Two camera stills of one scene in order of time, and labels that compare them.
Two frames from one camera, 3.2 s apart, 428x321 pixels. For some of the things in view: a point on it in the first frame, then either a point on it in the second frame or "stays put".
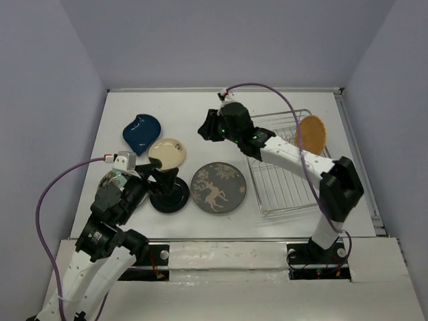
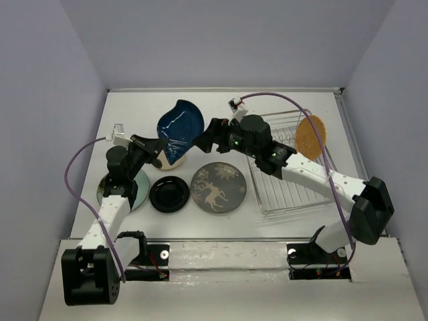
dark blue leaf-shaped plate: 142,133 -> 182,124
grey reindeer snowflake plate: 218,187 stays put
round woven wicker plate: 312,134 stays put
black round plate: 170,203 stays put
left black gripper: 166,178 -> 149,146
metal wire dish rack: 277,190 stays put
